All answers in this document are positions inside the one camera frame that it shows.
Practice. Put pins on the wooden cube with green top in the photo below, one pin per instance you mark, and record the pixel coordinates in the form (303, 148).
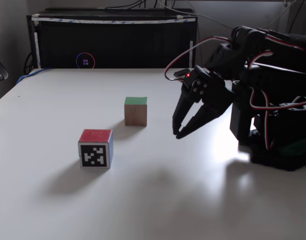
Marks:
(135, 113)

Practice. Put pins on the red-topped cube with marker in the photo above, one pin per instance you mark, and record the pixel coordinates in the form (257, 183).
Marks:
(95, 153)

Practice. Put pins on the dark chair armrest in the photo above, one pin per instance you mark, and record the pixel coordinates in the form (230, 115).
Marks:
(2, 73)

